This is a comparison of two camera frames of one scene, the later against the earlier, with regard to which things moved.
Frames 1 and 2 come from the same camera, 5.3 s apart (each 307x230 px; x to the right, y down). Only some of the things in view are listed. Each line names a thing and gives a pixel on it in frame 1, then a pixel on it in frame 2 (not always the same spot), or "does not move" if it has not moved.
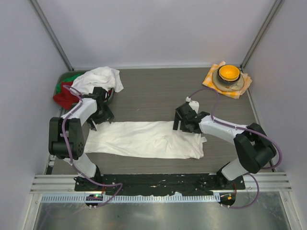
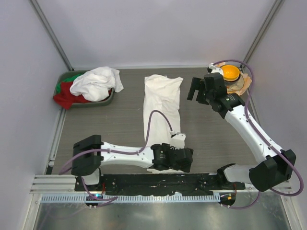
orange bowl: [229, 73] does not move
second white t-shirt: [105, 77] does not move
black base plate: [141, 184] does not move
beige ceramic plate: [226, 86] does not move
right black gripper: [183, 127] to [197, 83]
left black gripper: [108, 116] to [185, 168]
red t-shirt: [65, 98] does not move
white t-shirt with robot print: [151, 139] to [161, 111]
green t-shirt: [58, 87] does not move
